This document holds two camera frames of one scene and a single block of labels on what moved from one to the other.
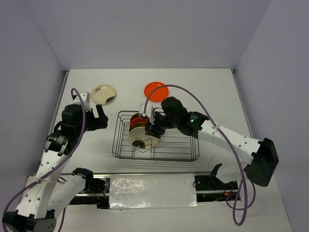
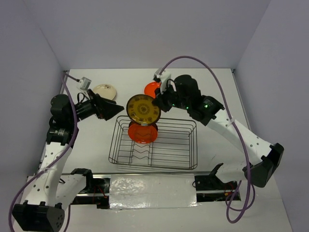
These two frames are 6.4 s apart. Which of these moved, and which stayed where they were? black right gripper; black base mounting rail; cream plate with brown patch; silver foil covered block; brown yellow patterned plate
Moved: black right gripper; brown yellow patterned plate
Stayed: cream plate with brown patch; black base mounting rail; silver foil covered block
